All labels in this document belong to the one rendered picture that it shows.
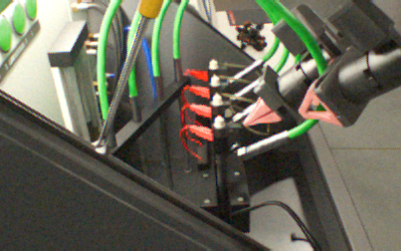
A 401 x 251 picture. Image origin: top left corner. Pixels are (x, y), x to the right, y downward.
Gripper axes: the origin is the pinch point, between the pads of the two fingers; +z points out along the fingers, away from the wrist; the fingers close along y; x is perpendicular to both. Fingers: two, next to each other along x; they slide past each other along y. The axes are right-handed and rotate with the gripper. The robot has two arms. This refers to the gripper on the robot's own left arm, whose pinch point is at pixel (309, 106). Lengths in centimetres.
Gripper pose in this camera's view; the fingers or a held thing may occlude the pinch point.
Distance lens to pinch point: 68.3
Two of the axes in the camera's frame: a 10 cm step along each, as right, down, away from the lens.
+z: -4.2, 2.8, 8.6
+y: -6.0, 6.3, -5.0
